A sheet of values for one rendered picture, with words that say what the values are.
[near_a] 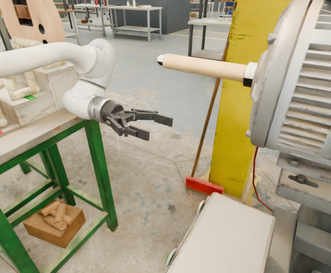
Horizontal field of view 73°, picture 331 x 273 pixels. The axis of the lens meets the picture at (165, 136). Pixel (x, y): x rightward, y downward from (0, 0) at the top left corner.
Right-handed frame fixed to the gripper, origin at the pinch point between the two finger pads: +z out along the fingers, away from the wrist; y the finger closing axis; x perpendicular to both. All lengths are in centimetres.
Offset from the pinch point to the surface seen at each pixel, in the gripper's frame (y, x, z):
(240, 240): 31.7, 4.5, 32.4
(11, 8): -3, 30, -76
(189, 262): 37.5, 3.6, 28.1
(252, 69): 10.5, 22.6, 25.2
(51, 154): -16, -49, -86
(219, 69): 10.2, 21.6, 19.1
